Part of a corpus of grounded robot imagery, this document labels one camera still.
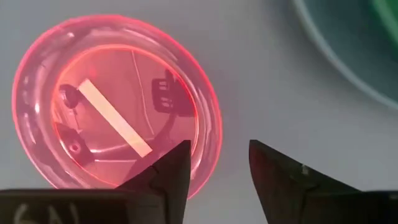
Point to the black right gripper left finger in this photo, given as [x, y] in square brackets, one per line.
[168, 183]

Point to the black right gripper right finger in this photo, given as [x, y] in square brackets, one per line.
[289, 193]

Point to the pink translucent plastic plate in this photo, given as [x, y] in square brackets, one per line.
[102, 102]

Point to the dark blue plastic plate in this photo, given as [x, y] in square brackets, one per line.
[329, 56]

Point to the green translucent plastic plate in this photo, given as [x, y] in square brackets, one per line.
[388, 17]

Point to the dark green plastic plate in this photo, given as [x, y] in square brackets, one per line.
[351, 34]

